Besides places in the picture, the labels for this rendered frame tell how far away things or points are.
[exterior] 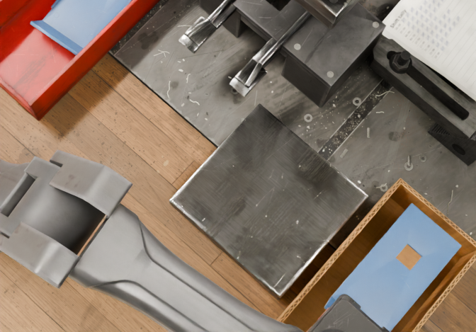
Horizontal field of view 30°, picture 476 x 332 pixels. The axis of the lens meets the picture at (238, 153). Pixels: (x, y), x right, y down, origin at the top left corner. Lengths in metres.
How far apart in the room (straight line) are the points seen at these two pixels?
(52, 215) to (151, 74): 0.43
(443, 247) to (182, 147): 0.32
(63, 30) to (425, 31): 0.44
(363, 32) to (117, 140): 0.31
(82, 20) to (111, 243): 0.52
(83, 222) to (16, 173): 0.09
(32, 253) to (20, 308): 0.40
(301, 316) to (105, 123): 0.32
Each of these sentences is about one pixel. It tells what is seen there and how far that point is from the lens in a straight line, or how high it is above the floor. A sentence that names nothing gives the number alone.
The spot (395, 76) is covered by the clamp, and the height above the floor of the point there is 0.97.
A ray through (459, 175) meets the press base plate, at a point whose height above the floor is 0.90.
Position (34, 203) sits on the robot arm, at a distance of 0.71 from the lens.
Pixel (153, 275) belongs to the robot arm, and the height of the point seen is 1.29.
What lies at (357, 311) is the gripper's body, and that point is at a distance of 0.84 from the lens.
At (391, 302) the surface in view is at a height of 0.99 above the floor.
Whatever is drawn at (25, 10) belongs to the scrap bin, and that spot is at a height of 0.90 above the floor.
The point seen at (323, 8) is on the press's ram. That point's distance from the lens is 0.88.
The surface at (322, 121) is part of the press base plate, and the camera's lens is 1.08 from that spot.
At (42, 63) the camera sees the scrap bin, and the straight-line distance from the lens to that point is 1.10.
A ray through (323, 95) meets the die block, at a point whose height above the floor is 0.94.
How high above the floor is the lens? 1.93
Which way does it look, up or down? 75 degrees down
